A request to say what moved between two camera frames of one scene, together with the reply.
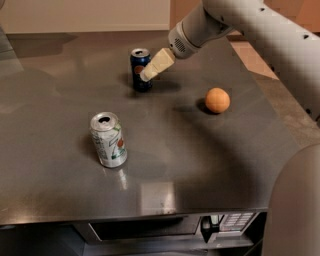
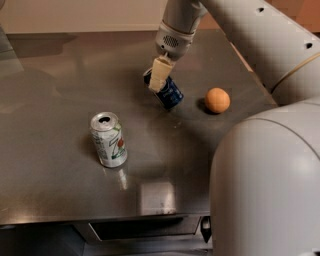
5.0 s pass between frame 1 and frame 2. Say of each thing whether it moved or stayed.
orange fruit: stayed
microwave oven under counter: stayed
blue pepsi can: moved
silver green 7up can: stayed
